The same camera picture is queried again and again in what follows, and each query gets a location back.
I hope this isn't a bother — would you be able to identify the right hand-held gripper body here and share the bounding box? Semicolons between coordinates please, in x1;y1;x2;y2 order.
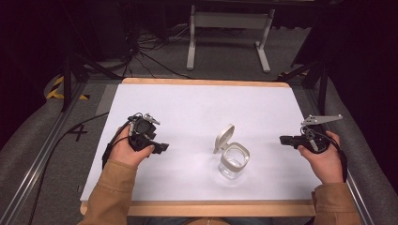
294;114;344;155

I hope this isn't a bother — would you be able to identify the black tripod stand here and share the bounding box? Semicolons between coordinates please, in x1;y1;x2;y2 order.
60;18;123;113
275;59;329;116

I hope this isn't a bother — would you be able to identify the aluminium rail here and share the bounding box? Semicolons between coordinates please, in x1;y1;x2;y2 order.
0;82;89;225
304;85;376;225

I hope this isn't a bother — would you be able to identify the hand-held gripper black cable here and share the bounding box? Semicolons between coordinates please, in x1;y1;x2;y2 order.
101;120;132;171
308;126;349;184

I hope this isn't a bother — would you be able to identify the tangle of black floor cables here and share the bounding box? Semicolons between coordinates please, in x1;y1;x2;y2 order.
120;22;195;80

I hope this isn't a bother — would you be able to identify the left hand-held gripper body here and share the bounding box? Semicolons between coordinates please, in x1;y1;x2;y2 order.
127;112;161;154

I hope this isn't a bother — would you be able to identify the yellow black floor tape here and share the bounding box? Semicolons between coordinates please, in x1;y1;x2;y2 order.
45;75;91;101

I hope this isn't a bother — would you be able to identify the left hand-held gripper black cable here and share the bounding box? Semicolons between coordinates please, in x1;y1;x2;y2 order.
101;120;132;171

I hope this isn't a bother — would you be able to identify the white metal table frame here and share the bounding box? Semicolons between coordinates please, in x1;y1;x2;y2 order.
186;4;277;74

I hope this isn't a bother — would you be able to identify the black floor cable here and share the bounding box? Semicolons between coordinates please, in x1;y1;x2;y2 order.
27;112;111;225

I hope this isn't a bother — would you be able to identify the clear glass jar hinged lid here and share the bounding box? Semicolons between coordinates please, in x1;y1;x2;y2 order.
213;123;252;181

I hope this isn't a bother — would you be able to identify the person's right hand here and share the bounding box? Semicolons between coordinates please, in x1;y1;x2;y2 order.
297;130;345;185

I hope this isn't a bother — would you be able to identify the right hand-held gripper black cable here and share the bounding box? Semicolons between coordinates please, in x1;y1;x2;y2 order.
308;126;349;184

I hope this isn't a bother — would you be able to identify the white table mat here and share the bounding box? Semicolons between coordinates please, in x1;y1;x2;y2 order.
80;82;323;203

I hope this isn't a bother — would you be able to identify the person's left hand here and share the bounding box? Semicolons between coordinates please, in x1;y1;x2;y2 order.
108;125;156;169

